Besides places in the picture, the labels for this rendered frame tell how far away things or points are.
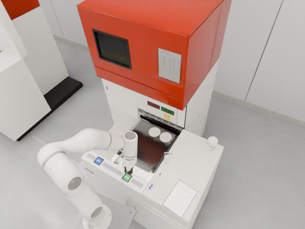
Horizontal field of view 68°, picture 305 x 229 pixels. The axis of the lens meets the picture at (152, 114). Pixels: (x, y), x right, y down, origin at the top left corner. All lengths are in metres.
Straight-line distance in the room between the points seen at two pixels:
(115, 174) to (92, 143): 0.73
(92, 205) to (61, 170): 0.38
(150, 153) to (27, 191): 1.70
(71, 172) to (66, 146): 0.11
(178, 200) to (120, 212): 0.40
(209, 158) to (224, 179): 1.07
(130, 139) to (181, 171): 0.56
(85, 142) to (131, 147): 0.38
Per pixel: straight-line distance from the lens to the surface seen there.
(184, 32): 1.27
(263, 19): 2.81
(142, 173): 1.74
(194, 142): 1.79
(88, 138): 0.96
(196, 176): 1.65
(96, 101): 3.56
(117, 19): 1.49
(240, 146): 3.05
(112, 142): 1.08
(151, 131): 1.92
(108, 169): 1.71
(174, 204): 1.56
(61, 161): 0.97
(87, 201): 1.24
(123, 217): 1.67
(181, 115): 1.75
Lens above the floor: 2.44
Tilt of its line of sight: 49 degrees down
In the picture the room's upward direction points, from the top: 4 degrees counter-clockwise
